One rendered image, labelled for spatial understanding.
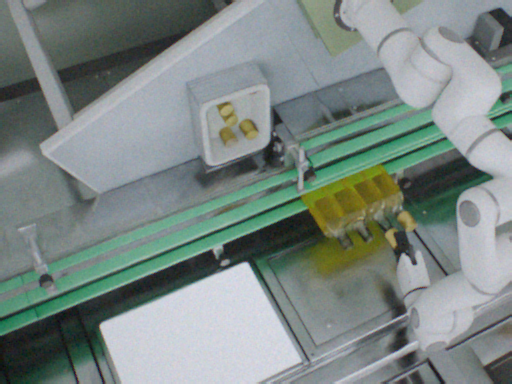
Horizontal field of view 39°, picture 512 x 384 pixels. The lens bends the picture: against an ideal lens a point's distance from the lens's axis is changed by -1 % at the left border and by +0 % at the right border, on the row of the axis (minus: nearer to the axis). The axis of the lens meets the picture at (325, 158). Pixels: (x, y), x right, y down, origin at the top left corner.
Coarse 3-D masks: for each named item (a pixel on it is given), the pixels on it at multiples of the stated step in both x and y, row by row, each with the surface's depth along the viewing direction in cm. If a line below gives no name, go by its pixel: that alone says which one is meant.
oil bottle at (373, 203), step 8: (352, 176) 190; (360, 176) 190; (352, 184) 189; (360, 184) 189; (368, 184) 189; (360, 192) 187; (368, 192) 187; (376, 192) 187; (360, 200) 186; (368, 200) 186; (376, 200) 186; (368, 208) 184; (376, 208) 185; (384, 208) 186; (368, 216) 186
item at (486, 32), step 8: (480, 16) 204; (488, 16) 204; (496, 16) 204; (504, 16) 204; (480, 24) 205; (488, 24) 202; (496, 24) 202; (504, 24) 202; (480, 32) 206; (488, 32) 203; (496, 32) 200; (504, 32) 202; (480, 40) 208; (488, 40) 204; (496, 40) 203; (504, 40) 205; (488, 48) 206; (496, 48) 206
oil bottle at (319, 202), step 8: (312, 192) 186; (320, 192) 187; (328, 192) 187; (304, 200) 189; (312, 200) 185; (320, 200) 185; (328, 200) 185; (312, 208) 186; (320, 208) 183; (328, 208) 183; (336, 208) 184; (320, 216) 183; (328, 216) 182; (336, 216) 182; (344, 216) 183; (320, 224) 184; (328, 224) 181; (336, 224) 181; (344, 224) 182; (328, 232) 182; (336, 232) 181
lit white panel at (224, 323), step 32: (192, 288) 184; (224, 288) 184; (256, 288) 185; (128, 320) 177; (160, 320) 178; (192, 320) 178; (224, 320) 179; (256, 320) 179; (128, 352) 172; (160, 352) 172; (192, 352) 173; (224, 352) 173; (256, 352) 174; (288, 352) 174
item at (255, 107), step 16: (224, 96) 164; (240, 96) 177; (256, 96) 175; (208, 112) 175; (240, 112) 181; (256, 112) 180; (208, 128) 179; (256, 128) 185; (208, 144) 172; (240, 144) 183; (256, 144) 183; (208, 160) 177; (224, 160) 180
